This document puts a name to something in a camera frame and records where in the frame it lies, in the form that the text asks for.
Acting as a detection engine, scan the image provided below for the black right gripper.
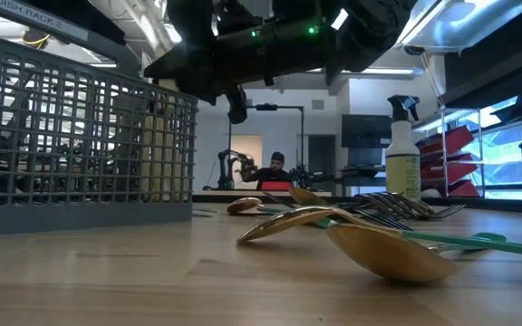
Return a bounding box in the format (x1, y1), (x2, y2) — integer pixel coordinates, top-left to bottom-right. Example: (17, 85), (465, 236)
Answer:
(143, 20), (334, 126)

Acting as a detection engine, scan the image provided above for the knife with cream handle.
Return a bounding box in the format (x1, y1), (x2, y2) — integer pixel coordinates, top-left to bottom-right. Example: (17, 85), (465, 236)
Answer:
(145, 103), (166, 204)
(164, 130), (181, 204)
(139, 115), (152, 204)

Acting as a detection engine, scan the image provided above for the grey silverware rack basket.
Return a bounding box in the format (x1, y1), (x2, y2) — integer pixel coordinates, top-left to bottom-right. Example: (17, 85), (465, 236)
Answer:
(0, 0), (198, 237)

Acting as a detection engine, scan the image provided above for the gold spoon green handle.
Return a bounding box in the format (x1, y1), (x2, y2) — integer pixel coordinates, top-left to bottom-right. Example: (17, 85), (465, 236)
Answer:
(326, 224), (508, 284)
(237, 206), (522, 260)

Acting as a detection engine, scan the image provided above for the person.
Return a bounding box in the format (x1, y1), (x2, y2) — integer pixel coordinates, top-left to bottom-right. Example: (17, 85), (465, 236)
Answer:
(242, 151), (293, 191)

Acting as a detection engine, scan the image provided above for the red box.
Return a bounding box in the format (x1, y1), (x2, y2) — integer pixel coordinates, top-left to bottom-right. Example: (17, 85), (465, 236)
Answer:
(260, 180), (293, 192)

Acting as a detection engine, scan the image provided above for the dark door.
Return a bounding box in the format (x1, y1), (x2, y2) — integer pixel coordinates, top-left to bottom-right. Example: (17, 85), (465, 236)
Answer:
(308, 134), (337, 180)

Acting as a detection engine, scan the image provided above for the long ceiling light strip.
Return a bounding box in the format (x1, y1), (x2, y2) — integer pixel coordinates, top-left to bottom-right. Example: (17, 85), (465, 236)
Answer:
(89, 62), (425, 78)

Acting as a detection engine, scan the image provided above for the dark equipment cart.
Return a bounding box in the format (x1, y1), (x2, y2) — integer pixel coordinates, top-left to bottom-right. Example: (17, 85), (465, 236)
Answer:
(338, 165), (388, 197)

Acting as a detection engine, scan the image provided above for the white spray bottle yellow label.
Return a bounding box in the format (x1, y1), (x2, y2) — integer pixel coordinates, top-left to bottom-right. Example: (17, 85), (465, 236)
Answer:
(385, 94), (423, 207)

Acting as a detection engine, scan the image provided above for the red storage bin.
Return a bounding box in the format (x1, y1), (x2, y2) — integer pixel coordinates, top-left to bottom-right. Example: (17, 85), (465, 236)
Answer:
(437, 179), (480, 198)
(416, 125), (475, 158)
(420, 153), (479, 183)

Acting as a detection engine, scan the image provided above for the black background rig frame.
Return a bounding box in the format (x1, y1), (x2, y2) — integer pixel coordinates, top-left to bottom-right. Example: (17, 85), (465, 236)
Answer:
(227, 102), (306, 191)

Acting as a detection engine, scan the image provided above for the black cable reel yellow cord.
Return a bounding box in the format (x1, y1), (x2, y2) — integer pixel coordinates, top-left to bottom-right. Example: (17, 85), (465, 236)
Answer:
(21, 27), (52, 49)

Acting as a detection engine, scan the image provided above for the black wall monitor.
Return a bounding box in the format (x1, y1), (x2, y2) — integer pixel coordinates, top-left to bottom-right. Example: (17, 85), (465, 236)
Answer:
(341, 113), (394, 149)

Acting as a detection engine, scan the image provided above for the metal shelf frame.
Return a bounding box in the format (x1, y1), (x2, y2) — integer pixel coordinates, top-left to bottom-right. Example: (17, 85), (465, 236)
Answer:
(440, 107), (487, 199)

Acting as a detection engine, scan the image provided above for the silver ceiling duct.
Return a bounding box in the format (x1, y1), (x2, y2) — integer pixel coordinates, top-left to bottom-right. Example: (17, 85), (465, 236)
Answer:
(409, 0), (522, 52)

